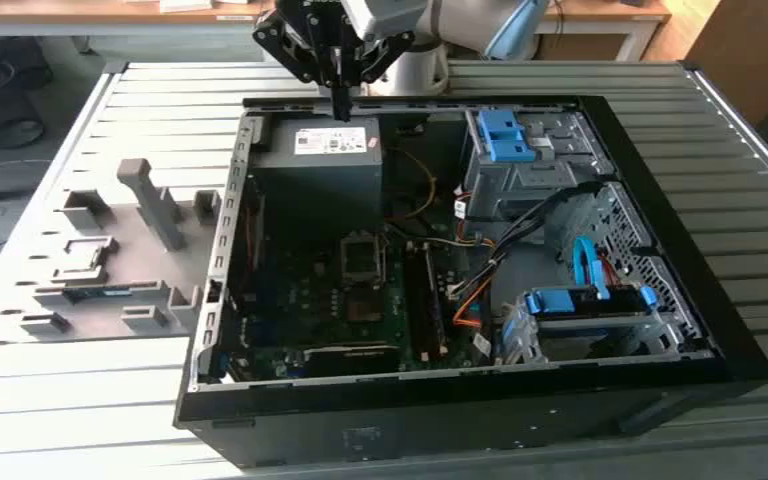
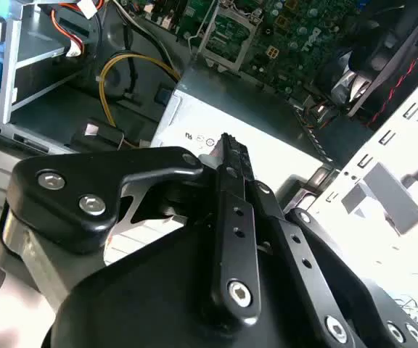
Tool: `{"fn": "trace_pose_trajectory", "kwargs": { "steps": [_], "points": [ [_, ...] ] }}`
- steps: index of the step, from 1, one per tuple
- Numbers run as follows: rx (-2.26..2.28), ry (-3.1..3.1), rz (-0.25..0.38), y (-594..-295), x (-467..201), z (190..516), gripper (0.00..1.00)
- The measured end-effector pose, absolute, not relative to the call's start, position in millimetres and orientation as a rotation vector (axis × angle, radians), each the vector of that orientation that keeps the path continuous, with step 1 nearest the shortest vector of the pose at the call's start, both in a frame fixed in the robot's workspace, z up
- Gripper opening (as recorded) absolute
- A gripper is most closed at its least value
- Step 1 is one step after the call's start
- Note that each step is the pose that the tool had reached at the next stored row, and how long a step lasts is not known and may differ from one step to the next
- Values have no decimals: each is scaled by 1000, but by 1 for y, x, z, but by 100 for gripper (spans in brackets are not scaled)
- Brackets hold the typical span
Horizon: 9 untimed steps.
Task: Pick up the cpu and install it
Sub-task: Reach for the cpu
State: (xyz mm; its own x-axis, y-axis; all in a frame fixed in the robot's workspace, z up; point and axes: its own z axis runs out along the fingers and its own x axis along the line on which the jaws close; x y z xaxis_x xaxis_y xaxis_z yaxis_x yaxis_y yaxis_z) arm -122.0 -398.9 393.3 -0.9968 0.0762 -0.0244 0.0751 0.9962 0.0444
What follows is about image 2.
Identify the metal socket cover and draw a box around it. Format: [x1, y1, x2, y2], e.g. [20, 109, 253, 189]
[194, 5, 259, 73]

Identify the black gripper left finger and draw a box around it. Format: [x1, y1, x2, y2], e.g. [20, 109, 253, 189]
[0, 133, 263, 323]

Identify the metal locking lever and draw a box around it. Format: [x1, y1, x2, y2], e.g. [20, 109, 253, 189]
[185, 0, 219, 41]

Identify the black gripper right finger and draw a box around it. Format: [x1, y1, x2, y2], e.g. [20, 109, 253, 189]
[247, 181, 418, 348]

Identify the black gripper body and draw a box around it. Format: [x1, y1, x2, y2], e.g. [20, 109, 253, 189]
[41, 216, 329, 348]

